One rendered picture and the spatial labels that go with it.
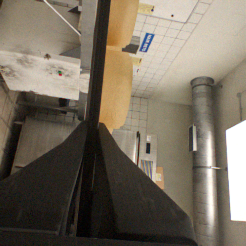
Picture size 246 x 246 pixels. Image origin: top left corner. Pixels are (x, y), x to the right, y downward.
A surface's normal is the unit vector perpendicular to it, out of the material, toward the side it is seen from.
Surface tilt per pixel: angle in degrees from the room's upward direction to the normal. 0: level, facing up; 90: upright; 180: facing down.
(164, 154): 90
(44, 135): 90
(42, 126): 90
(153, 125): 90
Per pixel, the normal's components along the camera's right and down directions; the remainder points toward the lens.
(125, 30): 0.00, 0.82
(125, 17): 0.07, 0.54
